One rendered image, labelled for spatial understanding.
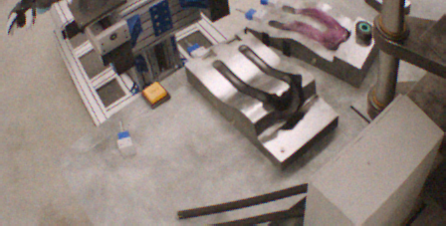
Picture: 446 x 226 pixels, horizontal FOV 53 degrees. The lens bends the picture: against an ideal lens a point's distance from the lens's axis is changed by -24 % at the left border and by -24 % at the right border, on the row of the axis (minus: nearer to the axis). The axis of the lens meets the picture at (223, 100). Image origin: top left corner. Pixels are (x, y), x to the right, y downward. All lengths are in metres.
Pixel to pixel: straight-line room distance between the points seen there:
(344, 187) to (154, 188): 0.95
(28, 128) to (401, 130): 2.61
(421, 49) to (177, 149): 1.04
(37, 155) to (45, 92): 0.51
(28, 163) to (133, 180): 1.41
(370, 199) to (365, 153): 0.10
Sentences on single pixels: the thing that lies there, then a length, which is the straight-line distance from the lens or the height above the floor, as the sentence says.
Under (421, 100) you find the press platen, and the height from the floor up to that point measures 1.29.
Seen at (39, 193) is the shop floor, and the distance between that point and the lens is 2.95.
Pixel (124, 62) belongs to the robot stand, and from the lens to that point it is 2.20.
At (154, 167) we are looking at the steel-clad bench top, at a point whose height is 0.80.
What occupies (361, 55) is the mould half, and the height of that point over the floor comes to 0.91.
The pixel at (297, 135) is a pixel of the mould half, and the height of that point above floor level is 0.86.
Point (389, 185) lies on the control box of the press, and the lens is 0.96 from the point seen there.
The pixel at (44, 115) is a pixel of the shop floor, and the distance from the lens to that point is 3.27.
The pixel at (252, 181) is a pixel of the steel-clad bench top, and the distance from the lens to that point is 1.75.
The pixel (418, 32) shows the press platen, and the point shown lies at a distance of 1.15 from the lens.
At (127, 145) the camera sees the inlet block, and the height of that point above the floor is 0.85.
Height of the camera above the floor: 2.30
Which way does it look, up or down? 50 degrees down
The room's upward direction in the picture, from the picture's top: 10 degrees counter-clockwise
